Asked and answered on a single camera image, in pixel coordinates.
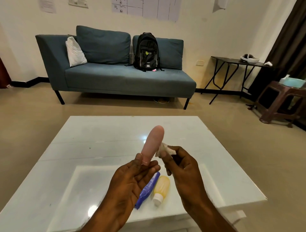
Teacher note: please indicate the person's right hand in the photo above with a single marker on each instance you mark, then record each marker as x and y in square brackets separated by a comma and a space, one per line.
[186, 176]

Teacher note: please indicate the person's left hand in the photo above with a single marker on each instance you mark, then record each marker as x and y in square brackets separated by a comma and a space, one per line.
[124, 186]

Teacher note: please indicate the person's left thumb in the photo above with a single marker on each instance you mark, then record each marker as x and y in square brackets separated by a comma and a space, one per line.
[139, 159]

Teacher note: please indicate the person's right thumb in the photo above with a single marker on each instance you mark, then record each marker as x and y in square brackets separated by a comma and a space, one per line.
[165, 159]

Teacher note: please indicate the white tissue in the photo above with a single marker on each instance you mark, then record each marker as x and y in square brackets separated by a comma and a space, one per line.
[167, 149]

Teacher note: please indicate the pink silicone squeeze bottle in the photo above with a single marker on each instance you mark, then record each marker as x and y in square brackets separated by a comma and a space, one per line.
[153, 141]

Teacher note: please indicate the person's right forearm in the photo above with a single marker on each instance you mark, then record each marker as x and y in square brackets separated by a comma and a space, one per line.
[210, 220]

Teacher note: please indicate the person's left forearm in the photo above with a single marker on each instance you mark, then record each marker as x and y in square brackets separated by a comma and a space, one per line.
[105, 221]

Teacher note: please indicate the yellow bottle with white cap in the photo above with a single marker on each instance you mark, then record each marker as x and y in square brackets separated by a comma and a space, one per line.
[161, 188]

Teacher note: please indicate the blue squeeze tube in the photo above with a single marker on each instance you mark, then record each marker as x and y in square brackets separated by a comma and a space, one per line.
[147, 191]

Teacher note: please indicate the round plate under sofa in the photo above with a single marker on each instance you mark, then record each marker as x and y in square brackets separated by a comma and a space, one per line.
[161, 100]

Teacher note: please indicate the teal fabric sofa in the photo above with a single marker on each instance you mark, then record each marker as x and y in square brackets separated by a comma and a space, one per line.
[114, 80]

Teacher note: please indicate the small teal back cushion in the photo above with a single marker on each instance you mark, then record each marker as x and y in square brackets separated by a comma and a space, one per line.
[171, 53]

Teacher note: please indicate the black backpack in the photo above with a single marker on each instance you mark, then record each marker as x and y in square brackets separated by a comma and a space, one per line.
[146, 52]

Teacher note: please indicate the black folding table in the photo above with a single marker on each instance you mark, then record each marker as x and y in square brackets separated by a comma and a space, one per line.
[229, 60]

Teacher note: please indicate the large teal back cushion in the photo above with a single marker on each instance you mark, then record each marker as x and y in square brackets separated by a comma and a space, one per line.
[102, 45]

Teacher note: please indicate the brown plastic stool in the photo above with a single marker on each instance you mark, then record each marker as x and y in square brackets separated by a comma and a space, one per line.
[275, 105]

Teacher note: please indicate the white pillow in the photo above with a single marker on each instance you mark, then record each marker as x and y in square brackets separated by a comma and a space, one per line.
[75, 52]

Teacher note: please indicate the white headset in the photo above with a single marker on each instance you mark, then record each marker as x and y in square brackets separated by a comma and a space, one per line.
[249, 59]

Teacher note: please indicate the light blue tissue box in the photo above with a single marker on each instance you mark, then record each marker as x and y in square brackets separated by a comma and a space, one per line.
[292, 82]

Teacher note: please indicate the dark red door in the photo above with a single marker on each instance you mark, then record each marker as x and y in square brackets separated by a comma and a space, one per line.
[4, 75]

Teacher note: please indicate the dark brown curtain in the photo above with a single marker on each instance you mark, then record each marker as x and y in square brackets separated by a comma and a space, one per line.
[289, 47]

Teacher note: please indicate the cream wall socket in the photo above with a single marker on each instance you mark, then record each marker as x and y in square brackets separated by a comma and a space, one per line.
[200, 62]

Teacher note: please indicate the large white wall chart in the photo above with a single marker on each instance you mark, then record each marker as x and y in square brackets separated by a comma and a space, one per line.
[148, 8]

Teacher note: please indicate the curled white wall paper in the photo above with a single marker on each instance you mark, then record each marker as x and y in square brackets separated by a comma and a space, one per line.
[219, 5]

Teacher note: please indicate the white switch plate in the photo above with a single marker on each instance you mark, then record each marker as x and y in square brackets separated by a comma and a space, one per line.
[78, 3]

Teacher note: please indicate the small white wall paper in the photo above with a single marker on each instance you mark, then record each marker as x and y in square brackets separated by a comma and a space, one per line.
[47, 6]

